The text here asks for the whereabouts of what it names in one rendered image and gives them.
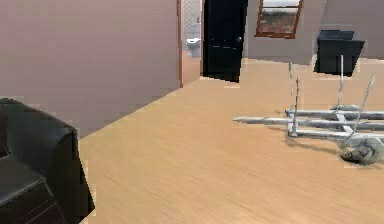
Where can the white toilet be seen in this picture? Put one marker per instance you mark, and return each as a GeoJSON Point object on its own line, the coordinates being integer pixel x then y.
{"type": "Point", "coordinates": [193, 46]}

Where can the black room door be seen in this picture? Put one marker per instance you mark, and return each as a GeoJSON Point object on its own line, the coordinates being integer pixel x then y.
{"type": "Point", "coordinates": [221, 40]}

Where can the round black door knob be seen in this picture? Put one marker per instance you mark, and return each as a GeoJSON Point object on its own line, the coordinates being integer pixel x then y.
{"type": "Point", "coordinates": [239, 39]}

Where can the brown framed window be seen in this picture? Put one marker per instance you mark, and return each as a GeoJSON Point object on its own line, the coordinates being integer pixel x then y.
{"type": "Point", "coordinates": [278, 18]}

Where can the black cabinet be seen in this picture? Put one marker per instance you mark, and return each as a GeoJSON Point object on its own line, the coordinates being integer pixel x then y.
{"type": "Point", "coordinates": [336, 51]}

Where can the black leather armchair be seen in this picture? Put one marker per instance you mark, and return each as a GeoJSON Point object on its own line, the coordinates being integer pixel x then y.
{"type": "Point", "coordinates": [36, 160]}

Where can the grey crumpled cloth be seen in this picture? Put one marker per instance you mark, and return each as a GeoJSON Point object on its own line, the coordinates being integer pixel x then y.
{"type": "Point", "coordinates": [361, 150]}

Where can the grey metal frame rack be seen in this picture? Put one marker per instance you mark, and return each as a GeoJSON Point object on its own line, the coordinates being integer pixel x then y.
{"type": "Point", "coordinates": [320, 122]}

